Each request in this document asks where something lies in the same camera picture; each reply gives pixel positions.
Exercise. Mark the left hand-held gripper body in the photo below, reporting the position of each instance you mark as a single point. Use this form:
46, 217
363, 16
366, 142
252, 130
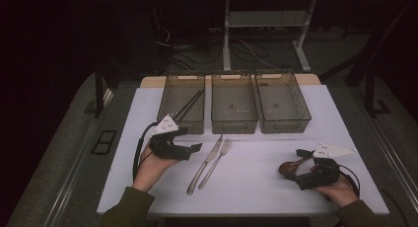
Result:
167, 148

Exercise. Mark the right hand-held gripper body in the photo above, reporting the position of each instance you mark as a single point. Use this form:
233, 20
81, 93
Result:
323, 176

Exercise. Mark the red-brown spoon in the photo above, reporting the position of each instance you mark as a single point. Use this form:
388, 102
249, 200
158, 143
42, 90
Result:
286, 167

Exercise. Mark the silver table knife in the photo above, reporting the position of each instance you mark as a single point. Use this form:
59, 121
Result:
215, 148

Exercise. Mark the translucent brown plastic bin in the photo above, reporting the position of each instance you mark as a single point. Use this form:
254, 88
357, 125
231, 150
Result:
177, 98
282, 103
234, 103

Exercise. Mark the person's right hand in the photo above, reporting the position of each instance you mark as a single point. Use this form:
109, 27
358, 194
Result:
341, 192

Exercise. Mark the person's left hand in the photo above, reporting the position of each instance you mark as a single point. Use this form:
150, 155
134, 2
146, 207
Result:
149, 171

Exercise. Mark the silver fork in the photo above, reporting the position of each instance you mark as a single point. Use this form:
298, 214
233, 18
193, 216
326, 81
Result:
225, 147

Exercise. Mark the black metal stand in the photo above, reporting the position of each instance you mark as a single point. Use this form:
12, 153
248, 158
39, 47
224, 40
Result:
369, 92

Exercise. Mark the white metal stand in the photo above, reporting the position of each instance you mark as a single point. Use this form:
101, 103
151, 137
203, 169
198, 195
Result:
226, 39

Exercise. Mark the black floor outlet frame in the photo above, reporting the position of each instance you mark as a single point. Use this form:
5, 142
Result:
104, 142

